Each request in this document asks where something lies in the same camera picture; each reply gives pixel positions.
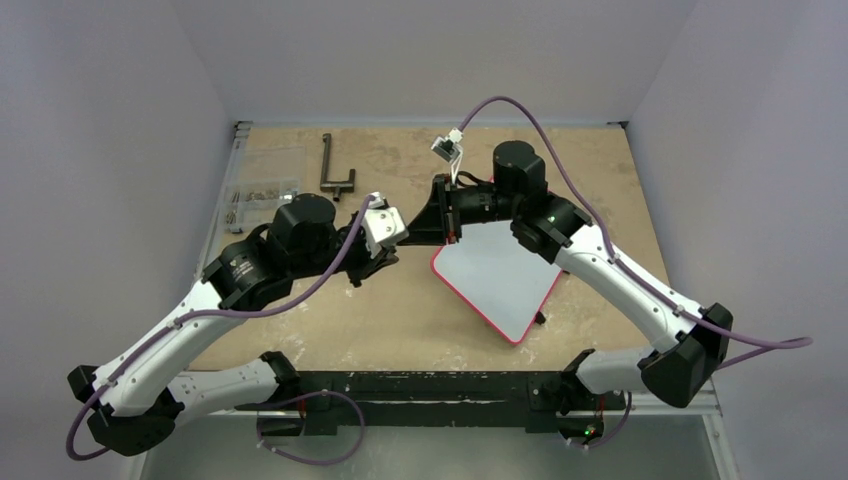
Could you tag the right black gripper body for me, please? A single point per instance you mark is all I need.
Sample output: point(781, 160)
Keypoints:
point(449, 211)

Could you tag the pink framed whiteboard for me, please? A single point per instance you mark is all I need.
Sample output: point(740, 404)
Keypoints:
point(501, 281)

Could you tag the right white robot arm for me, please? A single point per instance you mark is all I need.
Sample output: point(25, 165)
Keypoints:
point(685, 343)

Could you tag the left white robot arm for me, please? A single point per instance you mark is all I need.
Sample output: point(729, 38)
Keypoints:
point(134, 402)

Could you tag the clear plastic screw box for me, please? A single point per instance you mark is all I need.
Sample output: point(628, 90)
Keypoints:
point(266, 179)

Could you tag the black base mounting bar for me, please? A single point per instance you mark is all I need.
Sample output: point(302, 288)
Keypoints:
point(535, 401)

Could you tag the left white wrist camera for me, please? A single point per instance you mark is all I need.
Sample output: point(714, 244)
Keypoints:
point(383, 225)

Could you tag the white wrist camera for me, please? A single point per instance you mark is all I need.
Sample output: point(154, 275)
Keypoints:
point(383, 225)
point(449, 148)

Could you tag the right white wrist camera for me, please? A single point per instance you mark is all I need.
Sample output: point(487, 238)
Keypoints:
point(449, 148)

